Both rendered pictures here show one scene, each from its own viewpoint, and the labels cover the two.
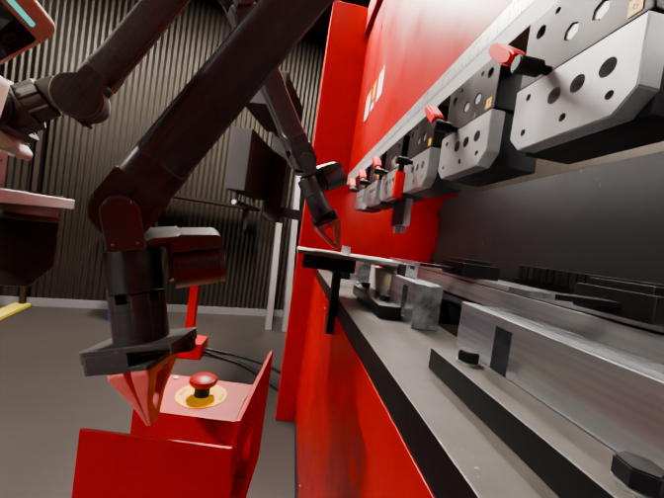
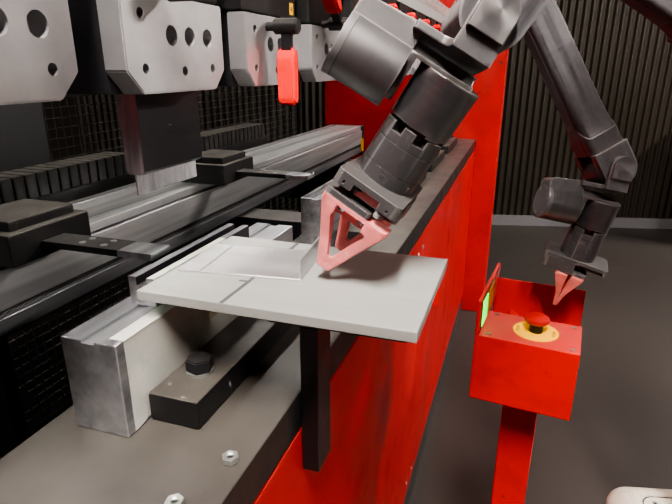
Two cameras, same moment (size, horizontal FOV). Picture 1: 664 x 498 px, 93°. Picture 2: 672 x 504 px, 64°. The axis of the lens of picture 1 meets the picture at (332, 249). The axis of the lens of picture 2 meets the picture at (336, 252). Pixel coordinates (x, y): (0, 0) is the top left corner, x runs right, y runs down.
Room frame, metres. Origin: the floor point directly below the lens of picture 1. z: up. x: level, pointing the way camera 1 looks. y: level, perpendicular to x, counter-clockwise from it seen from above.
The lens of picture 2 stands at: (1.32, 0.22, 1.20)
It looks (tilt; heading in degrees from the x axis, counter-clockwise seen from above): 19 degrees down; 206
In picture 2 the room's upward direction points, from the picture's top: straight up
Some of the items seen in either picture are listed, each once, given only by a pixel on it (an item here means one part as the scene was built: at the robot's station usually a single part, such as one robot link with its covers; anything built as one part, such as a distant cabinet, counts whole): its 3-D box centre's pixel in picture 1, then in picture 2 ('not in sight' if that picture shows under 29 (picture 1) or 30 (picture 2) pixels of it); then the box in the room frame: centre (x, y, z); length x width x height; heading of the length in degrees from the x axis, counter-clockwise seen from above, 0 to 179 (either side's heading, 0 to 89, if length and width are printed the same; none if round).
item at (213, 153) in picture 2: (598, 294); (248, 167); (0.46, -0.40, 1.01); 0.26 x 0.12 x 0.05; 98
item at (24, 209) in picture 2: (446, 264); (66, 234); (0.92, -0.34, 1.01); 0.26 x 0.12 x 0.05; 98
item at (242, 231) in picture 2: (397, 267); (197, 259); (0.87, -0.19, 0.99); 0.20 x 0.03 x 0.03; 8
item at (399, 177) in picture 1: (401, 178); (283, 62); (0.75, -0.14, 1.20); 0.04 x 0.02 x 0.10; 98
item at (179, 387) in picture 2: (373, 298); (247, 339); (0.86, -0.13, 0.89); 0.30 x 0.05 x 0.03; 8
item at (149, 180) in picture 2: (400, 216); (164, 138); (0.91, -0.18, 1.13); 0.10 x 0.02 x 0.10; 8
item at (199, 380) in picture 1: (203, 387); (536, 325); (0.46, 0.16, 0.79); 0.04 x 0.04 x 0.04
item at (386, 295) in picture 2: (343, 255); (303, 278); (0.89, -0.04, 1.00); 0.26 x 0.18 x 0.01; 98
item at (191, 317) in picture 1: (193, 300); not in sight; (2.42, 1.00, 0.42); 0.25 x 0.20 x 0.83; 98
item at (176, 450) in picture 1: (192, 435); (530, 334); (0.41, 0.15, 0.75); 0.20 x 0.16 x 0.18; 1
